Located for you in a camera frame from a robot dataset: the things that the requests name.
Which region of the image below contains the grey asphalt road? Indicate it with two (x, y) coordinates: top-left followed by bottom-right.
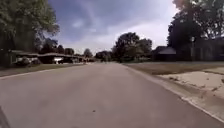
(0, 62), (224, 128)

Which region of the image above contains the grass lawn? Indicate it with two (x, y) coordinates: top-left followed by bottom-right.
(125, 60), (224, 76)

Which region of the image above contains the small dark building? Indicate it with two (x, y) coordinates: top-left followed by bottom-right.
(153, 45), (178, 63)

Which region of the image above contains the row of trees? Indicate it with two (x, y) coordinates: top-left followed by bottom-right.
(39, 37), (95, 59)

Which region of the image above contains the row of low houses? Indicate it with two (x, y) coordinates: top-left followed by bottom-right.
(0, 49), (98, 68)

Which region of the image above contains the grass verge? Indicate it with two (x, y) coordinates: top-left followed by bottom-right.
(0, 62), (85, 79)

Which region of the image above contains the pale concrete driveway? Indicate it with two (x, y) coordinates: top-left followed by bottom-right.
(157, 67), (224, 100)

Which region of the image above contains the pale concrete kerb strip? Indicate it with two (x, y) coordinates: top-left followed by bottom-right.
(122, 63), (224, 124)

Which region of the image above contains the group of tall trees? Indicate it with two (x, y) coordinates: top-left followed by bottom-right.
(167, 0), (224, 52)

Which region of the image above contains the large tree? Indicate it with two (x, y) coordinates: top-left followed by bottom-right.
(0, 0), (61, 53)

